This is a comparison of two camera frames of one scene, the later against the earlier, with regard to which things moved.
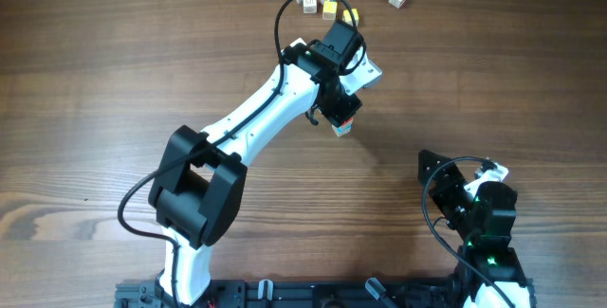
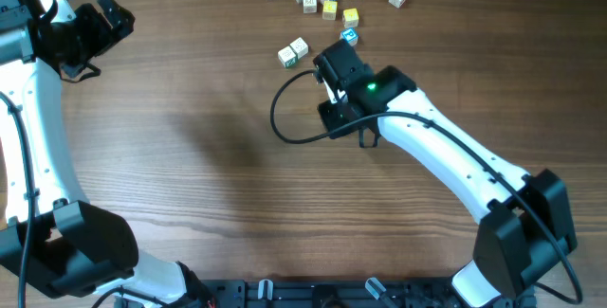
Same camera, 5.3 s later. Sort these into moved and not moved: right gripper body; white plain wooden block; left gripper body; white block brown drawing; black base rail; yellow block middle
Moved: left gripper body; right gripper body
Not moved: black base rail; white block brown drawing; white plain wooden block; yellow block middle
